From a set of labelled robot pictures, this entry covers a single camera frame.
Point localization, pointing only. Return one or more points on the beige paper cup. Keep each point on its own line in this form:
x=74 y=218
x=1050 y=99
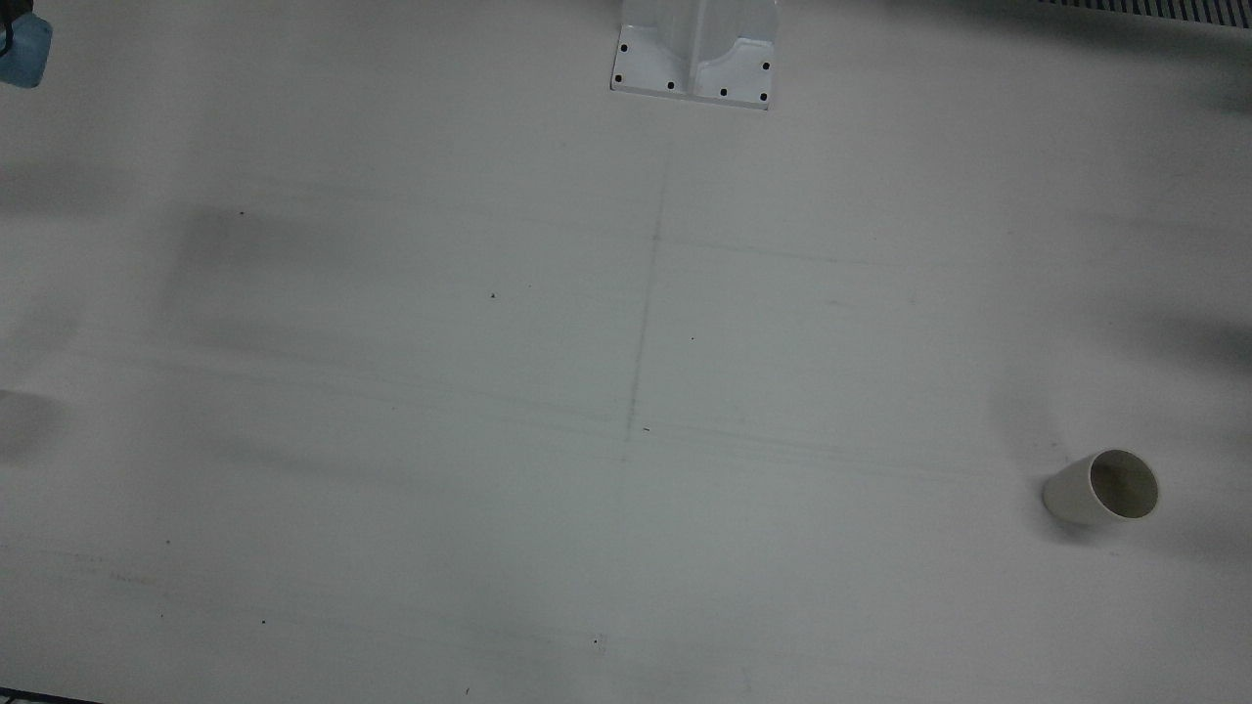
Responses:
x=1071 y=494

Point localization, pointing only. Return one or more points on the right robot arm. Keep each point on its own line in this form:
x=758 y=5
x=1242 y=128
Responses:
x=24 y=54

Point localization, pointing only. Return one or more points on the striped metal floor grating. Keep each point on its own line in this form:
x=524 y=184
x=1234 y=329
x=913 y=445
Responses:
x=1154 y=8

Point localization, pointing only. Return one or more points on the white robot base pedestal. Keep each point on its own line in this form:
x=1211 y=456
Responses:
x=685 y=49

